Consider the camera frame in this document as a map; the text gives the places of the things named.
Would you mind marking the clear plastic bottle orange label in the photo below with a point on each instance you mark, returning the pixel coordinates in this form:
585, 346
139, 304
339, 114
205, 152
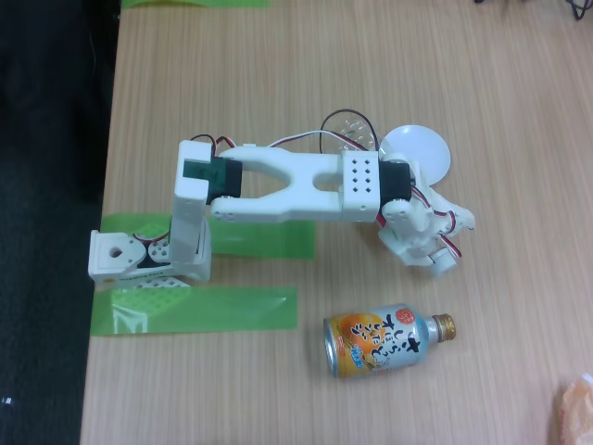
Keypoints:
444, 263

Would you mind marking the small white round plate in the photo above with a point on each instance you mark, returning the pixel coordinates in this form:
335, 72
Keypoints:
426, 148

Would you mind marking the orange drink aluminium bottle can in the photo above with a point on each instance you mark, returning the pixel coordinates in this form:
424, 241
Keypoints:
370, 343

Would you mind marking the short green tape strip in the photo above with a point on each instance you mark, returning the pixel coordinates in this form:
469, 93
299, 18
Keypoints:
264, 238

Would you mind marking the long green tape strip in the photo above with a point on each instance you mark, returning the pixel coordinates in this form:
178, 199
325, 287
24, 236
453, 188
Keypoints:
222, 310

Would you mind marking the orange translucent plastic bag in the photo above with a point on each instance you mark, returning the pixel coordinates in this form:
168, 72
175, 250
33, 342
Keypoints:
579, 412

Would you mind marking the green tape at table edge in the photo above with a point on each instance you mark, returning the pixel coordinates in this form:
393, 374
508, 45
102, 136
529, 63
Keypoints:
194, 3

